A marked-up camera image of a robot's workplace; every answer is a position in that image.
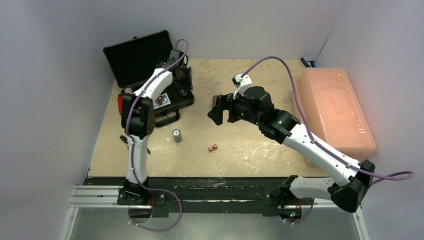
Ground pink chip stack in case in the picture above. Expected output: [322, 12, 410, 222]
[124, 87, 134, 94]

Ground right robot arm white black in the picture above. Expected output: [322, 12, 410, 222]
[207, 86, 375, 213]

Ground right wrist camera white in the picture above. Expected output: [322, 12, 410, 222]
[231, 74, 252, 100]

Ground card deck lower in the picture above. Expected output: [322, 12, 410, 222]
[153, 93, 171, 110]

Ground black poker set case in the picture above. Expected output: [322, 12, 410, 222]
[103, 30, 195, 127]

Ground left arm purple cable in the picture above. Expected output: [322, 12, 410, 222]
[125, 39, 190, 232]

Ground pink translucent plastic storage box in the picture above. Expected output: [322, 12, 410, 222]
[292, 67, 376, 162]

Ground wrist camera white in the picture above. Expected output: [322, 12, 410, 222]
[231, 74, 252, 100]
[169, 49, 184, 61]

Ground black pliers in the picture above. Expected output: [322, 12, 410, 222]
[119, 135, 151, 155]

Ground purple poker chip stack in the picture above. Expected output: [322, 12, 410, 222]
[180, 89, 189, 98]

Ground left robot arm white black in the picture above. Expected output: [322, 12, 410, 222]
[119, 49, 194, 205]

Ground blue clamp at wall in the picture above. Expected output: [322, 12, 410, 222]
[300, 57, 315, 68]

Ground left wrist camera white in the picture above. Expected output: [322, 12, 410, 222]
[169, 49, 184, 61]

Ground brown poker chip stack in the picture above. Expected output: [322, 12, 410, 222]
[212, 95, 218, 108]

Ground grey poker chip stack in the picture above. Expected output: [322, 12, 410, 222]
[172, 129, 183, 143]

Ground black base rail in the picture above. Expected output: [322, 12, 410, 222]
[83, 176, 317, 220]

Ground red black handled tool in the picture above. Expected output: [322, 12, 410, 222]
[117, 94, 123, 116]

